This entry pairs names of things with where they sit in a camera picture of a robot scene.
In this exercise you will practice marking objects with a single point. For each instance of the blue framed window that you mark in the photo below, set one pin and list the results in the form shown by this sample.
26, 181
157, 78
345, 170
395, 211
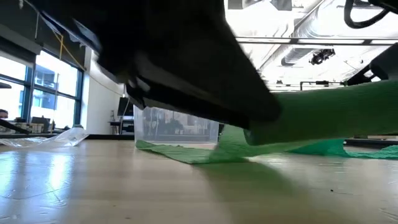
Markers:
28, 93

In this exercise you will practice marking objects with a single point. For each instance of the black office desk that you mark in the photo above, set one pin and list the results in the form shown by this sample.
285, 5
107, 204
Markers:
18, 127

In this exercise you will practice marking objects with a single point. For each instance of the flat clear plastic bag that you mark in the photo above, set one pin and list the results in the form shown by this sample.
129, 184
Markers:
65, 137

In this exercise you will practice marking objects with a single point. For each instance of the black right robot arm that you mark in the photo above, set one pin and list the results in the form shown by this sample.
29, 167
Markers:
385, 4

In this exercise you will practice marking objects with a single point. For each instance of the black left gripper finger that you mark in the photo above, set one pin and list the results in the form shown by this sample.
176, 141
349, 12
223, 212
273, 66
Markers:
192, 104
217, 68

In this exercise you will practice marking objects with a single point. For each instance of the silver ventilation duct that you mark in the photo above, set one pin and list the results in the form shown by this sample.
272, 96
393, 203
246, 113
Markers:
323, 21

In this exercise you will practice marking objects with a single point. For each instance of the clear plastic storage box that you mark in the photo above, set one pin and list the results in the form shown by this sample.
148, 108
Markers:
174, 124

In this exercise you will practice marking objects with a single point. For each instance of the white ceiling unit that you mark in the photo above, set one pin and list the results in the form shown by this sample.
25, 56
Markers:
258, 4

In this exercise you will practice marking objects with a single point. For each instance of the green elastic bandage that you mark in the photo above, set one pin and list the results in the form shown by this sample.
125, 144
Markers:
326, 112

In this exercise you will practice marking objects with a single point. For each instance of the person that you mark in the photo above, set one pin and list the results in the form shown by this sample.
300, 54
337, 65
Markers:
3, 114

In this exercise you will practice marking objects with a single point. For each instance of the black computer monitor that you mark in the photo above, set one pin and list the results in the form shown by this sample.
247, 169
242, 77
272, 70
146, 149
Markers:
124, 107

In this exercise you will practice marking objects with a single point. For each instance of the black ceiling spotlight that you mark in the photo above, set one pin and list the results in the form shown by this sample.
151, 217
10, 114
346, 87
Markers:
321, 56

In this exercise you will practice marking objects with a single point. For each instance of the long ceiling light strip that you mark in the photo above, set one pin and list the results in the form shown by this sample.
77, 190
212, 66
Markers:
311, 40

